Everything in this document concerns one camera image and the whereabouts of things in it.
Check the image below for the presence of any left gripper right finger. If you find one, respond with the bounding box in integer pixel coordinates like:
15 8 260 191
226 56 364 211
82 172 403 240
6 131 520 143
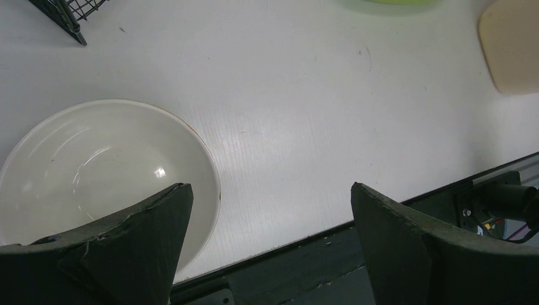
351 183 538 304

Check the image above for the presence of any white floral bowl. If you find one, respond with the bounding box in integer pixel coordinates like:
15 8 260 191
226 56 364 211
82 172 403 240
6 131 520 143
1 99 221 271

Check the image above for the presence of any beige waste bin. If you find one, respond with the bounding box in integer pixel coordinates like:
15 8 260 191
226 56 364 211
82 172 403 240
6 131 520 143
478 0 538 95

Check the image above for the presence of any black wire rack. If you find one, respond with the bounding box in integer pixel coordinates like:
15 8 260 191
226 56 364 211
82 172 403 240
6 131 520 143
29 0 106 46

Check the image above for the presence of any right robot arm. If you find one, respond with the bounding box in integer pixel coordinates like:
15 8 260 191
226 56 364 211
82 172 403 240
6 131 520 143
457 182 538 229

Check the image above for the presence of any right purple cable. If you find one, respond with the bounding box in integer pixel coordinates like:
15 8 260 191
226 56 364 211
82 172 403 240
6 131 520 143
505 223 533 243

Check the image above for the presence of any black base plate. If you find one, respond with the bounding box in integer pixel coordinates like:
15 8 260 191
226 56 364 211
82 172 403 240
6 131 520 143
168 170 523 305

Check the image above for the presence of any green plastic tub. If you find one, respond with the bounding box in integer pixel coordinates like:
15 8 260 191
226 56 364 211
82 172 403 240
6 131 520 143
368 0 436 6

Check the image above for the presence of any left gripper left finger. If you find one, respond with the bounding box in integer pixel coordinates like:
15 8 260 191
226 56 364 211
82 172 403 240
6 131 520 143
1 183 194 304

